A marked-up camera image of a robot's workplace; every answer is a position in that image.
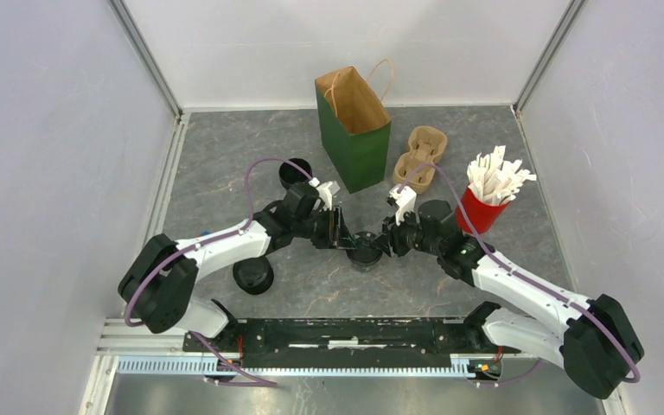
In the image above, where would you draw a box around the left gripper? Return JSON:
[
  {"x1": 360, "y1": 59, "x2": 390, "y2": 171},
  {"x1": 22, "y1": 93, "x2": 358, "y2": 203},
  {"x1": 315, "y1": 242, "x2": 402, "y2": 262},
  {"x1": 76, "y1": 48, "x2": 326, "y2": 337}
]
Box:
[{"x1": 292, "y1": 205, "x2": 357, "y2": 250}]

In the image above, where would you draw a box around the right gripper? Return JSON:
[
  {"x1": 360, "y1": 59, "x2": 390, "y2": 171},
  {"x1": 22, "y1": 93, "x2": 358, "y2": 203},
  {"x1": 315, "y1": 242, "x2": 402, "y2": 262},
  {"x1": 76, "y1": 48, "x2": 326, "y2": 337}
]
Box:
[{"x1": 372, "y1": 206, "x2": 443, "y2": 259}]

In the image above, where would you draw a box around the black coffee cup front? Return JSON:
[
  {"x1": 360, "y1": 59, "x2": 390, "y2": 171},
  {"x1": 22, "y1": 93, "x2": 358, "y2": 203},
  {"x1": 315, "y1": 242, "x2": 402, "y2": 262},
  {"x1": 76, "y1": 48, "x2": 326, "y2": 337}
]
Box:
[{"x1": 346, "y1": 248, "x2": 382, "y2": 272}]

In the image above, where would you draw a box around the black coffee cup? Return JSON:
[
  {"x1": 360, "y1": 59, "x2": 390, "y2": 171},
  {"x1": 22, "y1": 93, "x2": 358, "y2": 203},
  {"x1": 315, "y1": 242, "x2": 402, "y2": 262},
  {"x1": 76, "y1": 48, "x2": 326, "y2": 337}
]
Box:
[
  {"x1": 278, "y1": 158, "x2": 313, "y2": 190},
  {"x1": 346, "y1": 248, "x2": 382, "y2": 272}
]

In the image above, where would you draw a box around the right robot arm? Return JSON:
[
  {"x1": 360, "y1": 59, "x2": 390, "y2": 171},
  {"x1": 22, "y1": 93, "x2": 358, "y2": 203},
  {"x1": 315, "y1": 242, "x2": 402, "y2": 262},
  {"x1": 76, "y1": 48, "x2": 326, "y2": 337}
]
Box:
[{"x1": 376, "y1": 196, "x2": 645, "y2": 399}]

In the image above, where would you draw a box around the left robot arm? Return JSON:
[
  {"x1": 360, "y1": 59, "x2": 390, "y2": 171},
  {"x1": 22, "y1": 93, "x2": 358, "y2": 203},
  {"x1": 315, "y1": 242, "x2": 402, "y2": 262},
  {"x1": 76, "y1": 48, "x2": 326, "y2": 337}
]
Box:
[{"x1": 118, "y1": 201, "x2": 357, "y2": 353}]

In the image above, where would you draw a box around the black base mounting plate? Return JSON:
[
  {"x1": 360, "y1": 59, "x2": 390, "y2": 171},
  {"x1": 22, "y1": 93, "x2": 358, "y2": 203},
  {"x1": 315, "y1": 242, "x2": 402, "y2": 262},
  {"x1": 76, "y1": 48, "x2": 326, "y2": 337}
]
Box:
[{"x1": 182, "y1": 317, "x2": 501, "y2": 369}]

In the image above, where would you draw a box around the red cup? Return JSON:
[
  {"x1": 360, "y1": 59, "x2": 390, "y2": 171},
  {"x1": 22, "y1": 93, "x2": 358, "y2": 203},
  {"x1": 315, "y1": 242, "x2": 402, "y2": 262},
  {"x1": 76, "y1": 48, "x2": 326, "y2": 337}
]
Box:
[{"x1": 455, "y1": 188, "x2": 509, "y2": 234}]

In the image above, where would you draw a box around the cardboard two-cup carrier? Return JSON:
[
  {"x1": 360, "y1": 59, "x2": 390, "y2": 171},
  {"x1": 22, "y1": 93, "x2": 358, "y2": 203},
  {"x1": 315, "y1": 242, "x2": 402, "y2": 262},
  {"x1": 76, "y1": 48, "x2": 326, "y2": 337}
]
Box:
[{"x1": 393, "y1": 125, "x2": 448, "y2": 194}]

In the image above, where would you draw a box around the green paper bag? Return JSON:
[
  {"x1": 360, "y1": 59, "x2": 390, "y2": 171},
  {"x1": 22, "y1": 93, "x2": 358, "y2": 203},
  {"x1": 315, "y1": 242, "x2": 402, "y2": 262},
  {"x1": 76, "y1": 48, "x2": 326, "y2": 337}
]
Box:
[{"x1": 315, "y1": 66, "x2": 392, "y2": 194}]

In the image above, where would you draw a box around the white paper stick bundle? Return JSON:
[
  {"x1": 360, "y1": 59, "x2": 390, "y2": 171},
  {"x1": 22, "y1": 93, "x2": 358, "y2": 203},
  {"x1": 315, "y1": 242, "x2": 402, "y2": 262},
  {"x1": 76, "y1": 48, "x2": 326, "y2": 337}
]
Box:
[{"x1": 467, "y1": 145, "x2": 537, "y2": 206}]

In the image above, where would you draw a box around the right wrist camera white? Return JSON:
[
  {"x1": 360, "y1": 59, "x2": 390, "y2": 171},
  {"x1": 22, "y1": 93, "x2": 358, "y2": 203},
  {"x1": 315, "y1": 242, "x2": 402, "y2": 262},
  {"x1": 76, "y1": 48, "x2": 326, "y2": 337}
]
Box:
[{"x1": 387, "y1": 183, "x2": 418, "y2": 226}]

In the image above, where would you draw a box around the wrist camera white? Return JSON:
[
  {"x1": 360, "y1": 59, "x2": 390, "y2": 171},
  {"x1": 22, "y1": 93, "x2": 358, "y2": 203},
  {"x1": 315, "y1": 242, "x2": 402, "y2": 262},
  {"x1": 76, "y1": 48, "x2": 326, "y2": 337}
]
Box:
[
  {"x1": 309, "y1": 177, "x2": 340, "y2": 210},
  {"x1": 387, "y1": 183, "x2": 418, "y2": 226}
]

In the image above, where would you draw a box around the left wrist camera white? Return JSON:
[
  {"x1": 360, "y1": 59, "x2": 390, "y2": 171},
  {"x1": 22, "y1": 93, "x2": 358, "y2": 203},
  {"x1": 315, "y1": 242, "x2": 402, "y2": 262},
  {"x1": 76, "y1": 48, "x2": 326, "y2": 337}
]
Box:
[{"x1": 309, "y1": 177, "x2": 340, "y2": 210}]

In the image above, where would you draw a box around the slotted cable duct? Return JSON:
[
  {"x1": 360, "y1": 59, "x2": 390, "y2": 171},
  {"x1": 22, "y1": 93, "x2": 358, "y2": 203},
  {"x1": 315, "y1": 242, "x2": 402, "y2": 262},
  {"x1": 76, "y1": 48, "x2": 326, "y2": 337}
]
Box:
[{"x1": 116, "y1": 354, "x2": 498, "y2": 379}]

